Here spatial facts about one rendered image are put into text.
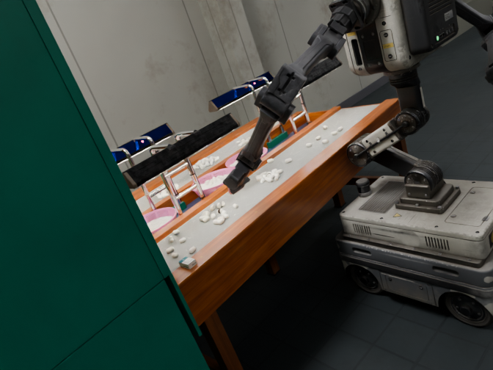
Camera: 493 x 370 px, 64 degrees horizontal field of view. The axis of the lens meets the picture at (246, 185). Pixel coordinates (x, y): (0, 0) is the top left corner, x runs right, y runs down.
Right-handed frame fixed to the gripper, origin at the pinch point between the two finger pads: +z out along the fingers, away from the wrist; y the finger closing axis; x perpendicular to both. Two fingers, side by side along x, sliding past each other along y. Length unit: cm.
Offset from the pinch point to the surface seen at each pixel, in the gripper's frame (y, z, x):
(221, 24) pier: -190, 85, -165
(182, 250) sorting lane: 27.7, 13.6, 4.4
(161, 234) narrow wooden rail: 23.6, 27.1, -10.1
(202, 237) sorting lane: 17.8, 12.3, 5.3
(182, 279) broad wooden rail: 42.6, -4.1, 16.2
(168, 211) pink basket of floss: 5, 44, -23
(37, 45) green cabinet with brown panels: 53, -60, -42
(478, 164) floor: -197, 30, 85
